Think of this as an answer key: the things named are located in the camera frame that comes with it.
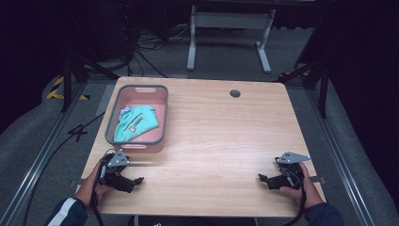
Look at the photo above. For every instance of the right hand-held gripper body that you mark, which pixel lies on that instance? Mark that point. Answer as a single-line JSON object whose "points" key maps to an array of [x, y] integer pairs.
{"points": [[287, 174]]}

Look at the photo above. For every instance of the person's right hand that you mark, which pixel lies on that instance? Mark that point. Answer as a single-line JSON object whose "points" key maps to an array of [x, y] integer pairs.
{"points": [[303, 189]]}

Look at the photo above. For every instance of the teal cloth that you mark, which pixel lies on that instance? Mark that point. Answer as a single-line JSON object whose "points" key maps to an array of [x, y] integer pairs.
{"points": [[135, 124]]}

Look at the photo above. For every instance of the pink plastic basket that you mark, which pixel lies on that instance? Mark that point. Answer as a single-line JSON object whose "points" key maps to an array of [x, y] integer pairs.
{"points": [[138, 118]]}

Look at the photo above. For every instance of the grey metal desk frame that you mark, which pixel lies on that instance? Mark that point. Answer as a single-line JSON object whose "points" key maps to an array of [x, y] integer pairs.
{"points": [[230, 34]]}

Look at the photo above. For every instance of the black tripod stand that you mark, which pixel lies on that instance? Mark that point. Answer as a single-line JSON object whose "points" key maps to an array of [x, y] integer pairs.
{"points": [[313, 81], [75, 75]]}

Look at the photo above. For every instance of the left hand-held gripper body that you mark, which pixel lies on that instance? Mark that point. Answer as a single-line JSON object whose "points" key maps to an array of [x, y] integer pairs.
{"points": [[113, 172]]}

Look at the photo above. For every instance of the person's left hand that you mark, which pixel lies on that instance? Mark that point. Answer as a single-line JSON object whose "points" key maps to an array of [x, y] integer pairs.
{"points": [[94, 185]]}

